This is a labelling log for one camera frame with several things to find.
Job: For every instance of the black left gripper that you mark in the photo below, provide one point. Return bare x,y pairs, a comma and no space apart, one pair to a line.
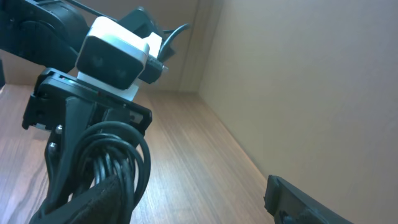
59,99

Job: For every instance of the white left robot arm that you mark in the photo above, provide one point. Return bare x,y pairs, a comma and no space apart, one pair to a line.
97,158

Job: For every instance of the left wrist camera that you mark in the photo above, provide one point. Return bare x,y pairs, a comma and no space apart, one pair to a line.
112,58

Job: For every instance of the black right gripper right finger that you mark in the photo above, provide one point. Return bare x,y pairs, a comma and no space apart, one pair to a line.
288,204

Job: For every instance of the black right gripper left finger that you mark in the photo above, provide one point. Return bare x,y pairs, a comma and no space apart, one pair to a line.
101,204

